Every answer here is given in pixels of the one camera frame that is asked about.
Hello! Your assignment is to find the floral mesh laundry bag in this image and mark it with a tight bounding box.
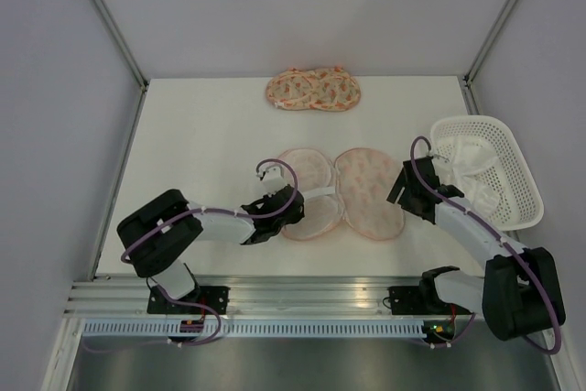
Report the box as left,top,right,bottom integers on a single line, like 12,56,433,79
279,147,405,241
265,66,362,112

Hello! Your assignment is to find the white satin bra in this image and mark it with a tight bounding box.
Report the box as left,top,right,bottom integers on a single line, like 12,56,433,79
437,136,500,217

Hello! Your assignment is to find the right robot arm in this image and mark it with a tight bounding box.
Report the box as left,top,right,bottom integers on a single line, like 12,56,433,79
387,157,566,342

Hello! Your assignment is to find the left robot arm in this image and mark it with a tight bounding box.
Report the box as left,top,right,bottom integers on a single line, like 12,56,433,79
116,184,305,314

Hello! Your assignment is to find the white perforated plastic basket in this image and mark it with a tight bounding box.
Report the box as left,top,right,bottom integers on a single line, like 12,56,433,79
430,115,544,231

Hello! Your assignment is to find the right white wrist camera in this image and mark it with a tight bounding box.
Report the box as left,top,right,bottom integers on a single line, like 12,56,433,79
427,151,450,163

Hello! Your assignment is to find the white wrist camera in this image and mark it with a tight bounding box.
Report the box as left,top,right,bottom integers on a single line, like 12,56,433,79
427,151,450,163
258,166,288,195

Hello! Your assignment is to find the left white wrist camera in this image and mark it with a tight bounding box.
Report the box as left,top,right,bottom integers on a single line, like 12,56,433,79
258,166,288,195

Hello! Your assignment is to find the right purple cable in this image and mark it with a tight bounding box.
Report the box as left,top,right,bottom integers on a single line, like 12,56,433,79
409,135,565,355

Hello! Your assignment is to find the purple cable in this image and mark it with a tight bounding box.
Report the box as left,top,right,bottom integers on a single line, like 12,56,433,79
121,159,301,265
409,135,565,355

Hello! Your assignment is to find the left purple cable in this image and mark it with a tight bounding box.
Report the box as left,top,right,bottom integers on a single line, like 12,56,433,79
121,159,301,265

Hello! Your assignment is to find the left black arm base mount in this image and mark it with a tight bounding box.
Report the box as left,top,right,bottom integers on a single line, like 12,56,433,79
146,286,230,315

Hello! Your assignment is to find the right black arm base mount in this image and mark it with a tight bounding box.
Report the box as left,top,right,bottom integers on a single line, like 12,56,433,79
386,266,472,316

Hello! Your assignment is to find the white slotted cable duct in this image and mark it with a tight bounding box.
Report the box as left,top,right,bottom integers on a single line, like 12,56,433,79
82,319,425,339

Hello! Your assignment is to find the right aluminium frame post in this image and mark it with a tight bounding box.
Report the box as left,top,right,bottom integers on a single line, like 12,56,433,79
461,0,521,88

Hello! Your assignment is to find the aluminium frame post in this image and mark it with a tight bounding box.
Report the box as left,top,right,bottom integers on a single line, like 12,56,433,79
63,0,150,90
461,0,521,88

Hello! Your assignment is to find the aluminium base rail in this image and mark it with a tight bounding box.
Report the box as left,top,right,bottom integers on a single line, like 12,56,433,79
64,276,418,319

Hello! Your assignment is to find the left aluminium frame post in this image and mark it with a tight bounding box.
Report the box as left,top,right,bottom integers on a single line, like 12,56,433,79
63,0,150,90

